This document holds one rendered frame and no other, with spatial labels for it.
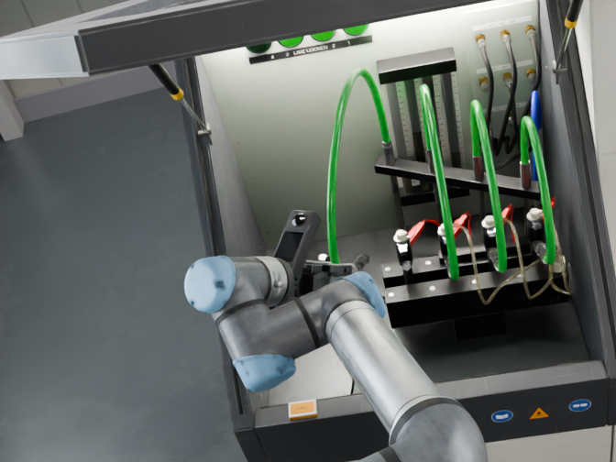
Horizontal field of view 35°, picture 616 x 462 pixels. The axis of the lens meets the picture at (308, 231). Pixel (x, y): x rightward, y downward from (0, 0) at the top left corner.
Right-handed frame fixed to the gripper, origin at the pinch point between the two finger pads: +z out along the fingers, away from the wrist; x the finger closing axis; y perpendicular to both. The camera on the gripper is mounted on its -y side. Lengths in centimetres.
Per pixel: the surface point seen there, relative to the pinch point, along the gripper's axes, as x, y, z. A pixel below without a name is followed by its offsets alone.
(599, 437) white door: 29, 30, 44
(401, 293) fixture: -3.7, 5.9, 25.0
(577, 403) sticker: 28.6, 22.3, 33.2
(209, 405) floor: -104, 52, 88
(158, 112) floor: -196, -44, 151
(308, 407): -10.1, 26.0, 6.3
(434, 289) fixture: 1.8, 4.6, 28.0
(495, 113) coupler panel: 5, -30, 43
